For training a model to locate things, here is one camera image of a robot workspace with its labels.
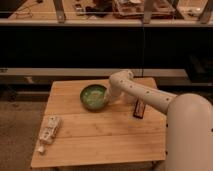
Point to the wooden folding table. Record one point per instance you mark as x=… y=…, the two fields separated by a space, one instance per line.
x=113 y=135

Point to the green ceramic bowl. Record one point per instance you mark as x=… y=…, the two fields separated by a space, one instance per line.
x=92 y=97

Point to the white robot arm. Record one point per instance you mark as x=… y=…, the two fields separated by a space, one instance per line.
x=189 y=122

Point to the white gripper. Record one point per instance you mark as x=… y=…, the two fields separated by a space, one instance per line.
x=107 y=98

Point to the dark rectangular snack package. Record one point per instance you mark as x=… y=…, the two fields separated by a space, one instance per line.
x=139 y=109

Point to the white plastic cup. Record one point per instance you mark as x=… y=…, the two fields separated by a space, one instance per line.
x=128 y=98

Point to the small white plug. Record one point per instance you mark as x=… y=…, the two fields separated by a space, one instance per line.
x=41 y=150

